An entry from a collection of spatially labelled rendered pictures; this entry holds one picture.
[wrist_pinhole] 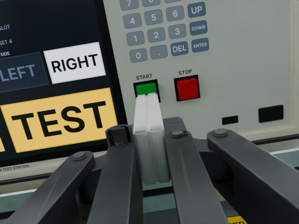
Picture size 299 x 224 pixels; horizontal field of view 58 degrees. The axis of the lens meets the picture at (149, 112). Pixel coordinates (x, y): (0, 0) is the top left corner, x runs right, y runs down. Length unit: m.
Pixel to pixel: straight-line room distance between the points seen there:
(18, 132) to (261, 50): 0.24
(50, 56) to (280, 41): 0.21
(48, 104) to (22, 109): 0.03
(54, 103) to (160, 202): 0.14
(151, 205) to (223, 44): 0.16
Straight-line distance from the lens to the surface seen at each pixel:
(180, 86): 0.25
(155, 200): 0.27
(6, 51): 0.28
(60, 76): 0.26
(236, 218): 0.27
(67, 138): 0.28
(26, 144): 0.30
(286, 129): 0.30
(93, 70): 0.25
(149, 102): 0.17
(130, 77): 0.25
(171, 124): 0.15
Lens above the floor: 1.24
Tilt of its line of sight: 18 degrees down
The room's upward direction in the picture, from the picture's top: 10 degrees counter-clockwise
